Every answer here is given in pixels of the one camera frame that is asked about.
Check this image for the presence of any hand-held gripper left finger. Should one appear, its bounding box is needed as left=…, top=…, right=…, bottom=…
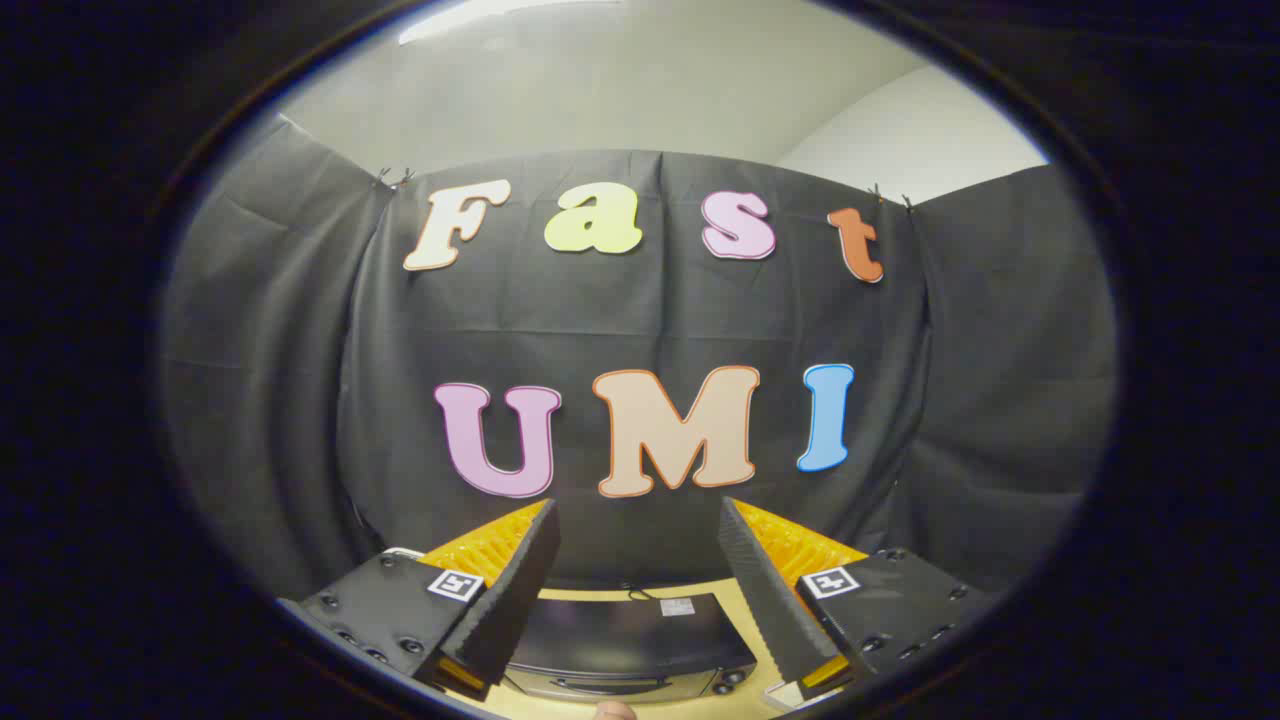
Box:
left=278, top=498, right=561, bottom=701

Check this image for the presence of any black toaster oven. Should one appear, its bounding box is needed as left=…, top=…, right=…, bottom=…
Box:
left=505, top=592, right=758, bottom=701

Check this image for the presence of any black backdrop cloth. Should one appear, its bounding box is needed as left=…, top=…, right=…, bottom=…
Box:
left=160, top=115, right=1119, bottom=601

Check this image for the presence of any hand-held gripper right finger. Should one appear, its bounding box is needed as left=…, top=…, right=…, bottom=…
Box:
left=717, top=496, right=1001, bottom=701

